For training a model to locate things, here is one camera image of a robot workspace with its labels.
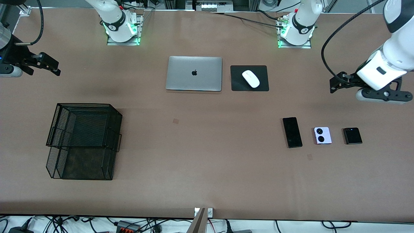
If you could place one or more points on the black mesh two-tier tray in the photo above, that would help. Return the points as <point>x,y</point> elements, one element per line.
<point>84,129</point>

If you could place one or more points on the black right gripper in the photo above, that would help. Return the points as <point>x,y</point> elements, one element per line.
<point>15,55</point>

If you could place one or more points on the black power strip orange switches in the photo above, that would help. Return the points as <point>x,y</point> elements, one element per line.
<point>129,226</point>

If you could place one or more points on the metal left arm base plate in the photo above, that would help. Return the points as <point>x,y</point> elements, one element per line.
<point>294,46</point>

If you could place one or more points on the silver closed laptop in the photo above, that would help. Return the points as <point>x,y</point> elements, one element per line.
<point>194,81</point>

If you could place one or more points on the black flip phone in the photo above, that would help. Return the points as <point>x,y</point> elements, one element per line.
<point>353,136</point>

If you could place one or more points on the black power adapter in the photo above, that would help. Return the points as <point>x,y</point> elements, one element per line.
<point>19,230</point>

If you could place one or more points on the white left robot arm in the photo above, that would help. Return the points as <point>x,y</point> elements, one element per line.
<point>397,48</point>

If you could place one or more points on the aluminium corner bracket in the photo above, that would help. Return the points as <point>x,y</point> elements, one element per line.
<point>25,10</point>

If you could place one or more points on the white socket strip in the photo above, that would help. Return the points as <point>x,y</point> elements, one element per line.
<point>212,6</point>

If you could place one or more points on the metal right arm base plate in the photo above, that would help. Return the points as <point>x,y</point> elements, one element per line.
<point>123,43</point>

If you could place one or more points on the white metal bracket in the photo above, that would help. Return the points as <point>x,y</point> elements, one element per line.
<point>210,212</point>

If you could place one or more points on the black slab smartphone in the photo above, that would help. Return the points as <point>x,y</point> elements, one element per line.
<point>292,132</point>

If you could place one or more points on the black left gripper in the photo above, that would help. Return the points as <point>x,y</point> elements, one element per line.
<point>350,83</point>

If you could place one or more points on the brown slanted post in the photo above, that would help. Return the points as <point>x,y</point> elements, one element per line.
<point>198,225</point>

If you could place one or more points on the black mouse pad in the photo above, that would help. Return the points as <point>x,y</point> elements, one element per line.
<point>236,84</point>

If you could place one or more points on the white computer mouse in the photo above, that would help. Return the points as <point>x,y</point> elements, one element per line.
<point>251,79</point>

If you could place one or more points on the lilac flip phone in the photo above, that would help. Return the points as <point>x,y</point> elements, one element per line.
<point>326,136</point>

